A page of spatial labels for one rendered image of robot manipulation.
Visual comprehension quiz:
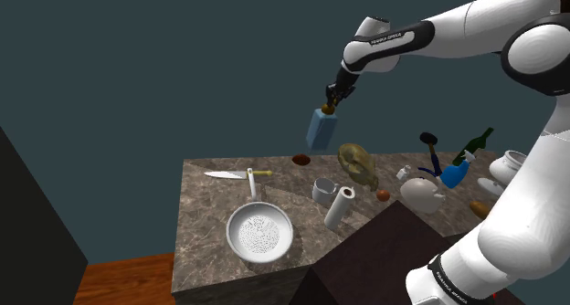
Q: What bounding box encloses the white mug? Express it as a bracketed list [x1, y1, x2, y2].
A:
[311, 177, 339, 205]

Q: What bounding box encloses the knife with yellow handle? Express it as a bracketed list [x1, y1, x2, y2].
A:
[204, 169, 274, 181]

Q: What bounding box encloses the brown potato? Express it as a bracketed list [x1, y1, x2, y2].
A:
[469, 200, 492, 221]

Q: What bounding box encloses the blue spray bottle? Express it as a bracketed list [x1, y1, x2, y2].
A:
[436, 150, 477, 190]

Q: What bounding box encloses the white paper towel roll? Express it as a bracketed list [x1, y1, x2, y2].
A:
[323, 186, 356, 231]

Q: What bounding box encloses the black-headed tool with blue handle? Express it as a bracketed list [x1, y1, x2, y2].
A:
[417, 131, 443, 179]

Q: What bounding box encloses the white round teapot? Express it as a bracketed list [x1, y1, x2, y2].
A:
[399, 177, 447, 215]

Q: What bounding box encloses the white round lid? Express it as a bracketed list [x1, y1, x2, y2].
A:
[477, 177, 507, 198]

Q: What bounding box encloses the dark green wine bottle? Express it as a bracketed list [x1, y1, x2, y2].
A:
[451, 126, 495, 167]

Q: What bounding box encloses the white round jar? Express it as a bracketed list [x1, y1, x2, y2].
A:
[489, 150, 529, 187]

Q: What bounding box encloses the white pan with handle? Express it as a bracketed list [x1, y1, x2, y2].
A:
[225, 167, 295, 265]

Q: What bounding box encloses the dark maroon robot stand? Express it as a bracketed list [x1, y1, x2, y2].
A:
[289, 200, 526, 305]

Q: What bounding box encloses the blue bottle with brown cap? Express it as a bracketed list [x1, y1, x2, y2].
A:
[305, 103, 339, 153]

